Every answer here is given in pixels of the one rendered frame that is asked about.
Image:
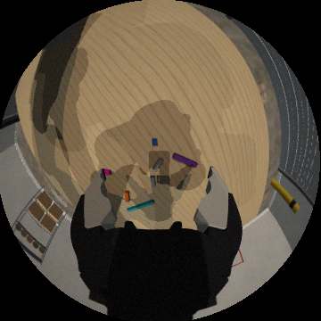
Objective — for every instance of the purple rod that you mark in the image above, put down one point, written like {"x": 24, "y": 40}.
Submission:
{"x": 184, "y": 160}

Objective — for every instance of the grey rod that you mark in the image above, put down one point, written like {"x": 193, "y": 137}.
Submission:
{"x": 157, "y": 164}
{"x": 152, "y": 179}

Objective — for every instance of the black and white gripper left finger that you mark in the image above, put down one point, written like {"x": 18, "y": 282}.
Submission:
{"x": 93, "y": 215}

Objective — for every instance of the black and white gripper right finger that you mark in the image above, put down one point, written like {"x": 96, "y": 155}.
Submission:
{"x": 218, "y": 217}

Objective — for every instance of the turquoise rod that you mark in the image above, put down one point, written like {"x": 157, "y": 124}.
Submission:
{"x": 141, "y": 205}

